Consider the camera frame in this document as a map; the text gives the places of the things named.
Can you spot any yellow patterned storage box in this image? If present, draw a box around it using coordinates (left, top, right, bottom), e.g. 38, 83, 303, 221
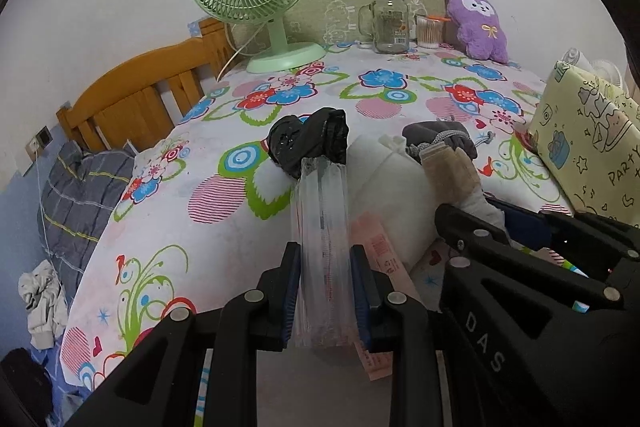
528, 61, 639, 228

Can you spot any pink paper packet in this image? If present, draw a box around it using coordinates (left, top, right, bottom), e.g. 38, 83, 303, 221
350, 212, 420, 381

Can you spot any cotton swab container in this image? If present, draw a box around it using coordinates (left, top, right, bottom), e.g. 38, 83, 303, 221
416, 14, 450, 48

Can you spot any wall power outlet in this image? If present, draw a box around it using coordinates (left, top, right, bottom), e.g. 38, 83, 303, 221
25, 126, 52, 161

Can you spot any glass mason jar mug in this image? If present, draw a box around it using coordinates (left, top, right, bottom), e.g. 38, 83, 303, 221
358, 0, 410, 54

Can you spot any purple plush bunny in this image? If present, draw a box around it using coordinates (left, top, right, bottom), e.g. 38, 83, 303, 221
446, 0, 509, 64

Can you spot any grey plaid pillow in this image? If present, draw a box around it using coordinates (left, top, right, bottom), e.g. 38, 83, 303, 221
38, 141, 134, 300

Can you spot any black plastic bag bundle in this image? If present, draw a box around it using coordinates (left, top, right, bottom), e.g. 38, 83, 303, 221
267, 107, 349, 180

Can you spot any green fan white cable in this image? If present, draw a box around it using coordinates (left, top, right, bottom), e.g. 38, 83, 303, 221
214, 20, 266, 84

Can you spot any beige sock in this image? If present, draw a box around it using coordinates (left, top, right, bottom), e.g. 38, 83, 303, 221
419, 142, 506, 230

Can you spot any floral tablecloth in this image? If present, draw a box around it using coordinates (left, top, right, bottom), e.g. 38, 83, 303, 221
60, 44, 570, 389

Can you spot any clear plastic straw pack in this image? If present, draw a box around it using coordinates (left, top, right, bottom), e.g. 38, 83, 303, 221
292, 157, 357, 349

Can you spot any white cloth pack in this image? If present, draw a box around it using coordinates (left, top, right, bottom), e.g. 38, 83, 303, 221
346, 134, 452, 270

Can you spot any crumpled white cloth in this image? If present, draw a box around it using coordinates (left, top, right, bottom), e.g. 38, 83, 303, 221
18, 260, 68, 351

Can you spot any white standing fan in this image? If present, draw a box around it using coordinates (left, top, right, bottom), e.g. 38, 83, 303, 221
562, 48, 625, 90

